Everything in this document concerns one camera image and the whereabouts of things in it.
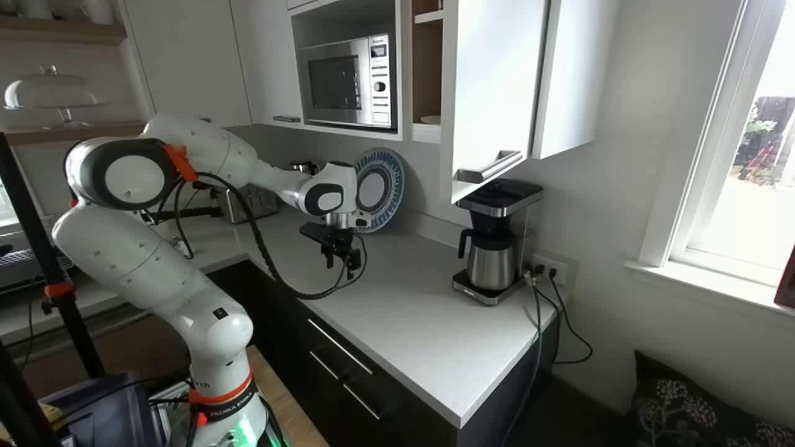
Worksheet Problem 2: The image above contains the glass cake dome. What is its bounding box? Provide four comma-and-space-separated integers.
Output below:
0, 61, 101, 132

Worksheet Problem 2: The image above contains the plain black pole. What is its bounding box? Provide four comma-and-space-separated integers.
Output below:
0, 341, 63, 447

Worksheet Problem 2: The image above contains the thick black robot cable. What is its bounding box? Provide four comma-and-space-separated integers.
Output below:
168, 169, 372, 304

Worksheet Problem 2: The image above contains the short silver drawer handle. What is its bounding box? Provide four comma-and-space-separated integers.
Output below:
306, 348, 342, 384
341, 379, 386, 423

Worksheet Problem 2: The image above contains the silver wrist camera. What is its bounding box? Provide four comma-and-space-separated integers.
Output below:
331, 208, 372, 230

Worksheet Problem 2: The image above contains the blue grey bag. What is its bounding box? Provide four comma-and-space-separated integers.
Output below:
37, 376, 168, 447

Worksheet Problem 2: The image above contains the blue patterned decorative plate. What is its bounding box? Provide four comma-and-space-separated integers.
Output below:
352, 147, 411, 236

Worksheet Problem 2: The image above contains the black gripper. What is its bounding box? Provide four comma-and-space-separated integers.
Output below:
299, 218, 365, 276

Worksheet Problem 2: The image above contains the black camera stand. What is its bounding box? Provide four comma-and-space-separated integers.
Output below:
146, 184, 231, 224

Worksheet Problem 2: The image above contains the dark floral sofa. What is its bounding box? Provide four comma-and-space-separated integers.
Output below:
629, 348, 795, 447

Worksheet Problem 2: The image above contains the white framed window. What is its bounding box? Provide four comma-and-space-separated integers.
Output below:
662, 0, 795, 292

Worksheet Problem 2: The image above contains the black base cabinet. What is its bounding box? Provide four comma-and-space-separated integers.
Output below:
208, 258, 562, 447

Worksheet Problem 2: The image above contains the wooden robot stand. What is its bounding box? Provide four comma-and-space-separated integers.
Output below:
245, 344, 331, 447

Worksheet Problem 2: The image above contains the black power cable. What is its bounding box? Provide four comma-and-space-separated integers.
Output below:
545, 271, 597, 368
518, 271, 552, 447

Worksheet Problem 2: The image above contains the black tripod pole orange clamp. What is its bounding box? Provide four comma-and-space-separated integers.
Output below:
0, 132, 110, 382

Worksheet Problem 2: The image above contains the white cabinet door with handle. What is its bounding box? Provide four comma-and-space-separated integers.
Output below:
442, 0, 552, 205

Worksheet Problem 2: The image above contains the silver microwave oven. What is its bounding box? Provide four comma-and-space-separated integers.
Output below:
295, 33, 396, 132

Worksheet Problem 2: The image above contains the steel black coffee maker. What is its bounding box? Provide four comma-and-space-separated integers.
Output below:
450, 178, 546, 308

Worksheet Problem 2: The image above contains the white wall power outlet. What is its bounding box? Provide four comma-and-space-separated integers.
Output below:
521, 251, 576, 291

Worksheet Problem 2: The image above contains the plain white cabinet door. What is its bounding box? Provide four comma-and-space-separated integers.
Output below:
529, 0, 621, 161

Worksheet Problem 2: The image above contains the long silver drawer handle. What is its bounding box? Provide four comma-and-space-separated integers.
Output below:
306, 315, 377, 377

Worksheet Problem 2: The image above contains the narrow white cupboard door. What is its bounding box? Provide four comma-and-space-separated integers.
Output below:
229, 0, 306, 130

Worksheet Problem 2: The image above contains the orange cable clamp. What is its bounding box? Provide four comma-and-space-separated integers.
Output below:
160, 142, 202, 187

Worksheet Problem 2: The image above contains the wooden shelf under dome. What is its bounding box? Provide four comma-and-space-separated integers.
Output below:
0, 120, 152, 148

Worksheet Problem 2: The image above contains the wide white cupboard door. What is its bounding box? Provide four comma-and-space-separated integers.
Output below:
122, 0, 254, 132

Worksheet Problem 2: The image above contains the thin wooden wall shelf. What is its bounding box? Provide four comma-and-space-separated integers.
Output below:
0, 15, 130, 46

